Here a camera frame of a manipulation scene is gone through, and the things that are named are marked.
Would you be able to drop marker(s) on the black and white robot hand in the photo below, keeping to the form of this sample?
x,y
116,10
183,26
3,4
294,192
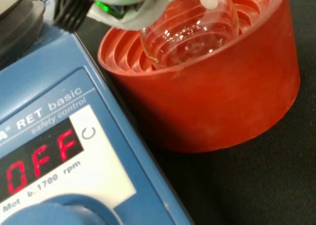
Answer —
x,y
116,3

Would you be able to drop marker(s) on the orange flask stand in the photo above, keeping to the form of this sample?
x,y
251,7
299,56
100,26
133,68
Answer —
x,y
222,106

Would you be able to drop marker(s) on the blue-based laboratory heater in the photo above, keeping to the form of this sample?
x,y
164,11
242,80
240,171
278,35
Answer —
x,y
61,91

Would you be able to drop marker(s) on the black bench cloth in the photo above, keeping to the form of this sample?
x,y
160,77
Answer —
x,y
247,190

